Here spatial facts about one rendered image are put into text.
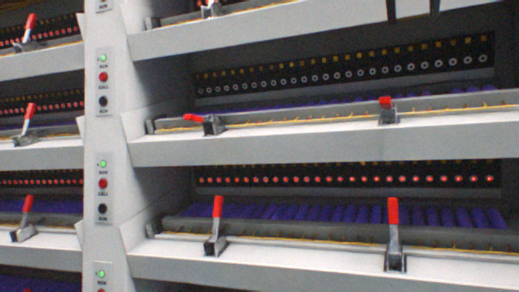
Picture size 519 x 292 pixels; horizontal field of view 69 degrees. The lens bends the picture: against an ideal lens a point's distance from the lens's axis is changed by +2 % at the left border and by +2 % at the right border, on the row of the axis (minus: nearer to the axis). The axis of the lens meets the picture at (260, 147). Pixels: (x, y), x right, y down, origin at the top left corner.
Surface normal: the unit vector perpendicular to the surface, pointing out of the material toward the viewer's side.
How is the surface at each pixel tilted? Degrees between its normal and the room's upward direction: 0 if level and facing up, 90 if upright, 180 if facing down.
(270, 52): 90
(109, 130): 90
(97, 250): 90
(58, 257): 109
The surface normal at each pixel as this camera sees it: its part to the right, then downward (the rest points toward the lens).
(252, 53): -0.38, -0.04
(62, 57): -0.35, 0.29
